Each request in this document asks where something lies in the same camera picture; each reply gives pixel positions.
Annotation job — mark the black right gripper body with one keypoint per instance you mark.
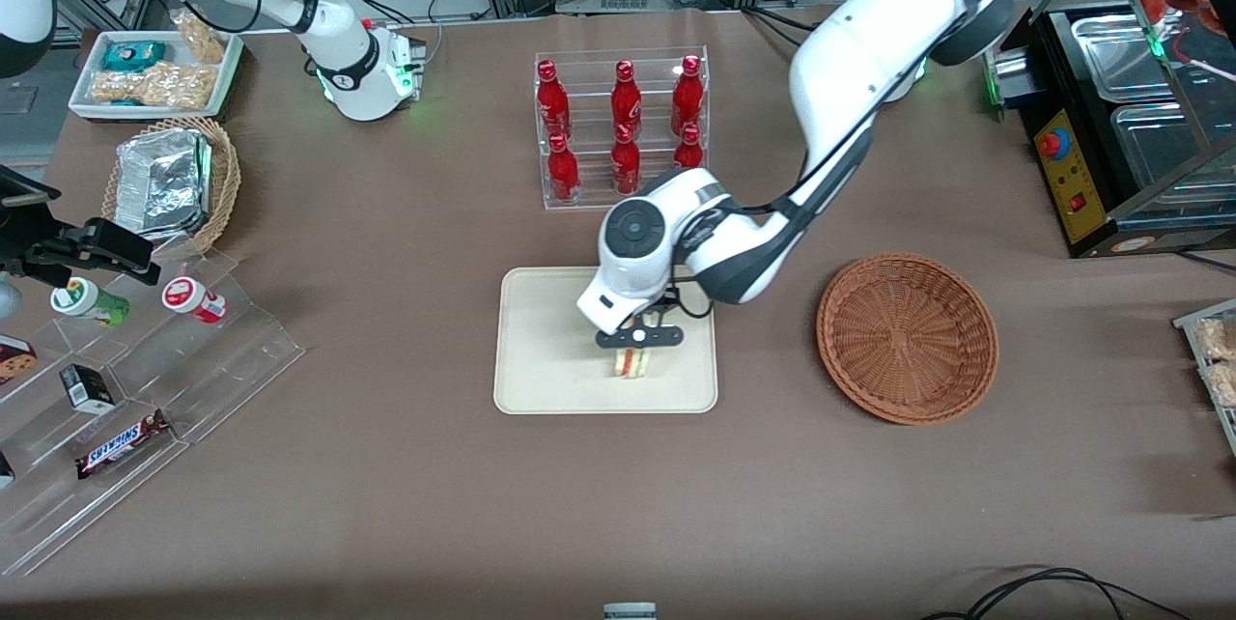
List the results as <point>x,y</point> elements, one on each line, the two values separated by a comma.
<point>50,244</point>

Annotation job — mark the triangle sandwich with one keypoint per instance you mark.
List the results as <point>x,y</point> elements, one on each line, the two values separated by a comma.
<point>632,364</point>

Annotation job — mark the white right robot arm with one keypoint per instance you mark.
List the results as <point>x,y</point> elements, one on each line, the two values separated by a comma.
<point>338,31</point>

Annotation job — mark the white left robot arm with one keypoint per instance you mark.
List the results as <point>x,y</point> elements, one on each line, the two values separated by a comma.
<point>840,70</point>

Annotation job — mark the cream plastic tray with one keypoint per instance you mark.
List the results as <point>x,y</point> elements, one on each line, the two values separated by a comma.
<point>541,350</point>

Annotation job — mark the small tan wicker basket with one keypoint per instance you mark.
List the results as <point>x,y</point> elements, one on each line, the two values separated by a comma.
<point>226,181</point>

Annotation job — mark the white rectangular snack tray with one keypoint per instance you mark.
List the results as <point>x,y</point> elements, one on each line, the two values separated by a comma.
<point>85,94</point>

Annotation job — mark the large brown wicker basket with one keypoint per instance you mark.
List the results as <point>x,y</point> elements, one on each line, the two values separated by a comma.
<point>908,340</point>

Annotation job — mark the green label drink bottle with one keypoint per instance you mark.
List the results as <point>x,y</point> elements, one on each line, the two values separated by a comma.
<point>89,301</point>

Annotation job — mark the silver foil wrapped package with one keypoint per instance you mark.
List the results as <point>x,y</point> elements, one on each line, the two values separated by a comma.
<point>159,183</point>

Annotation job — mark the red label drink bottle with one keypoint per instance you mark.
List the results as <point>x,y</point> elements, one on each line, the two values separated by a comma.
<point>193,299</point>

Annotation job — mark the clear acrylic bottle rack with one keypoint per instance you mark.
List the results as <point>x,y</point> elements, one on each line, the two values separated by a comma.
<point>591,190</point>

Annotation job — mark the small black carton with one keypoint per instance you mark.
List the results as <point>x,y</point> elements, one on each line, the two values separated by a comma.
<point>87,390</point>

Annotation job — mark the cookie box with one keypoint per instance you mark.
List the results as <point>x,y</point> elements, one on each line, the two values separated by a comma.
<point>14,359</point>

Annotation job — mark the red cola bottle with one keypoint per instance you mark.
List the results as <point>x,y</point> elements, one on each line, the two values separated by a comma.
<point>563,171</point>
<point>688,149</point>
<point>687,98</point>
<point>626,103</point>
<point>552,103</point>
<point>626,161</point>

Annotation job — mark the clear acrylic step display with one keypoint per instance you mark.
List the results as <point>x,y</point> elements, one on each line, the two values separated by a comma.
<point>232,359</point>

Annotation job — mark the large clear peanut snack bag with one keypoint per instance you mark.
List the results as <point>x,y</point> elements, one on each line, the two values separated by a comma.
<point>154,87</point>

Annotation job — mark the Snickers chocolate bar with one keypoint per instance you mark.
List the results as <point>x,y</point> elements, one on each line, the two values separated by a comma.
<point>121,446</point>

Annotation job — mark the teal snack packet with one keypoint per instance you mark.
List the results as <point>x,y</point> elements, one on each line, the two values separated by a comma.
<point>133,55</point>

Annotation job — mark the small clear peanut snack bag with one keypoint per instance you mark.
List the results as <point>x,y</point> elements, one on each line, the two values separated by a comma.
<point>203,39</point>

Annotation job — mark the grey device with label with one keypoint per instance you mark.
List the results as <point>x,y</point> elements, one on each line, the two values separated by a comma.
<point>630,611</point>

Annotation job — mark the black food warmer appliance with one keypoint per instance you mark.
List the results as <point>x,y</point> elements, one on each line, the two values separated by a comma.
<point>1072,176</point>

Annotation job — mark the stainless steel pan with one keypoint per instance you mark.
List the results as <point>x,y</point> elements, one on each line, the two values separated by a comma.
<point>1125,50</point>
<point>1173,152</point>

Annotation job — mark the clear bag of snacks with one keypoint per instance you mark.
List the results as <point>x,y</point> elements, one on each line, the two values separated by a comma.
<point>1224,384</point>
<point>1219,338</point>

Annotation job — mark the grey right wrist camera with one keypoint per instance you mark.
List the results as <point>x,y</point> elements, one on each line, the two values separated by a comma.
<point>6,296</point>

